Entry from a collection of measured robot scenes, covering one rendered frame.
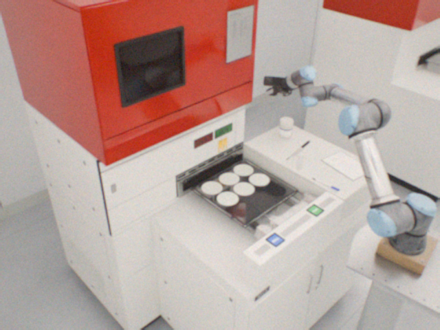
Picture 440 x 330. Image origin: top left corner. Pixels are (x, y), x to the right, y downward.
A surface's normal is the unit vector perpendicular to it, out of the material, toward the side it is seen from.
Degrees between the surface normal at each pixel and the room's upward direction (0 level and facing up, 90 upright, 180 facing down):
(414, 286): 0
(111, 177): 90
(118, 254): 90
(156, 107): 90
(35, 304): 0
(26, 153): 90
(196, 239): 0
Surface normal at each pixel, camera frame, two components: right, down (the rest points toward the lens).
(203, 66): 0.68, 0.43
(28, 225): 0.01, -0.82
